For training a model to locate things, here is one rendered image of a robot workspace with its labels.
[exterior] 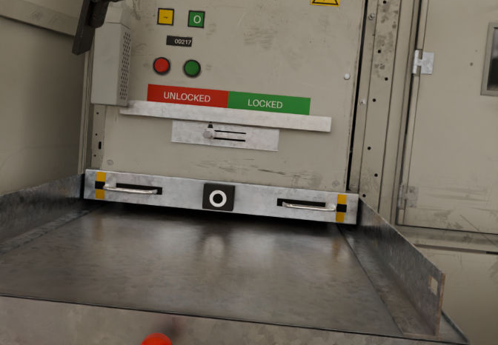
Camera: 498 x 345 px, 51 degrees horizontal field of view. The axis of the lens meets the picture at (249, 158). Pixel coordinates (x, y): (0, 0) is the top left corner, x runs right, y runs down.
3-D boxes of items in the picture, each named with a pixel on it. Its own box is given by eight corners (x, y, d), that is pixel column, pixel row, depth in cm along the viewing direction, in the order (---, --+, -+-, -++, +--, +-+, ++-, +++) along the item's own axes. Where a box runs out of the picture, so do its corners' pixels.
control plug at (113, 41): (116, 106, 91) (123, 5, 90) (89, 104, 91) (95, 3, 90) (128, 107, 99) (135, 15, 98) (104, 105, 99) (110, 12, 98)
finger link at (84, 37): (98, -8, 59) (104, -6, 59) (84, 47, 62) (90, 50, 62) (84, -6, 56) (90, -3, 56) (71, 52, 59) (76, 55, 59)
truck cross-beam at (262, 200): (356, 224, 100) (359, 194, 100) (83, 198, 103) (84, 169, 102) (352, 220, 105) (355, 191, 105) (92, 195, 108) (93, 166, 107)
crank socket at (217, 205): (232, 212, 99) (234, 186, 98) (201, 209, 99) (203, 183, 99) (233, 209, 101) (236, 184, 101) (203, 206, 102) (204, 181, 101)
